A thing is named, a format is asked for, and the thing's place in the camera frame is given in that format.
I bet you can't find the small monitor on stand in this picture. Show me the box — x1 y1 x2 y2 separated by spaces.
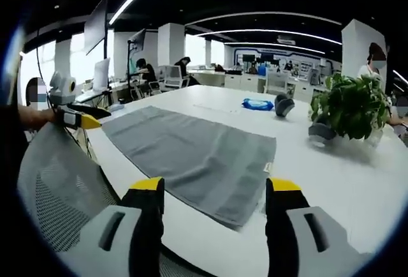
126 28 147 83

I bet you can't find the grey mesh office chair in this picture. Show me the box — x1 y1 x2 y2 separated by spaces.
17 121 192 277

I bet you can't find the grey towel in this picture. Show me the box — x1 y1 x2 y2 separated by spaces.
101 105 277 232

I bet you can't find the large dark monitor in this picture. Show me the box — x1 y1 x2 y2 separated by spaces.
83 0 109 56

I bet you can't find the green potted plant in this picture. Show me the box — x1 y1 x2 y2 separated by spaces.
309 72 392 149

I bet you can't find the white table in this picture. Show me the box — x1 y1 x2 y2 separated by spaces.
85 84 408 277

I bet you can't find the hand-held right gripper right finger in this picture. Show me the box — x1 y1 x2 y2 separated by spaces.
265 177 374 277

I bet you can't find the blue wet wipes pack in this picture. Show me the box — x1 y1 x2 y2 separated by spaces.
241 98 275 112

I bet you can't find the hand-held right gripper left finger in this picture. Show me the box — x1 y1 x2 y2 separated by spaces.
58 176 166 277

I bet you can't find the white mesh office chair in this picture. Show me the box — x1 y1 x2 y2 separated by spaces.
263 70 291 95

